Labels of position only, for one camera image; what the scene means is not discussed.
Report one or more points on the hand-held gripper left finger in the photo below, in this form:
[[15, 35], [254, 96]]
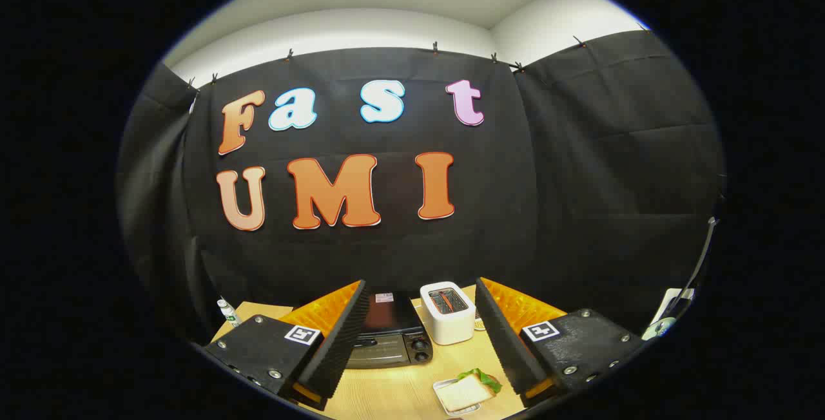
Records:
[[341, 336]]

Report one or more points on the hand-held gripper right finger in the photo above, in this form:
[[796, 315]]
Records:
[[503, 336]]

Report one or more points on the black toaster oven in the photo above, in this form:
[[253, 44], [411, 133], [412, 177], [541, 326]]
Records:
[[393, 324]]

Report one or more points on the bread sandwich with lettuce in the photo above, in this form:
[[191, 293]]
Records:
[[467, 391]]

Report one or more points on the white pop-up toaster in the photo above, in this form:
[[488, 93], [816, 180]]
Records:
[[451, 326]]

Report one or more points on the small white condiment dish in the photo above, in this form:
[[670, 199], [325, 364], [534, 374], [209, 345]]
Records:
[[479, 324]]

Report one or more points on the white rectangular tray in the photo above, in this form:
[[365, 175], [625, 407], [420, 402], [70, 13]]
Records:
[[442, 386]]

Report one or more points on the small white green-capped bottle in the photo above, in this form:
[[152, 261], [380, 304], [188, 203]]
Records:
[[228, 314]]

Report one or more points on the white object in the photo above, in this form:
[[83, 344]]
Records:
[[664, 317]]

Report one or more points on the row of black cloth clips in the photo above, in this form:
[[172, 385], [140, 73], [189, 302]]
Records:
[[435, 47]]

